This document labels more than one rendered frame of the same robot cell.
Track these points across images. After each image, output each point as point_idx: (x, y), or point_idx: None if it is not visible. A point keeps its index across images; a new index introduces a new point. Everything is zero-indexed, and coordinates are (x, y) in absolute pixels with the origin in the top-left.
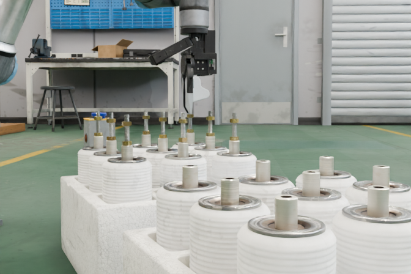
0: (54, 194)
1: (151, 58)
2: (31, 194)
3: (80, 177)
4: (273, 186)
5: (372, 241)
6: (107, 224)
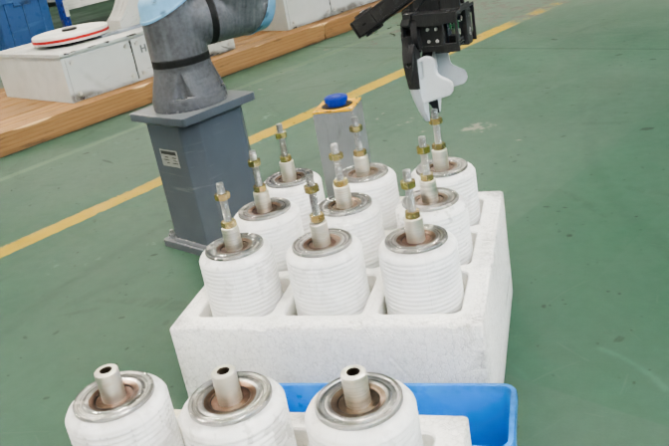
0: (404, 156)
1: (352, 28)
2: (377, 153)
3: None
4: (204, 430)
5: None
6: (186, 347)
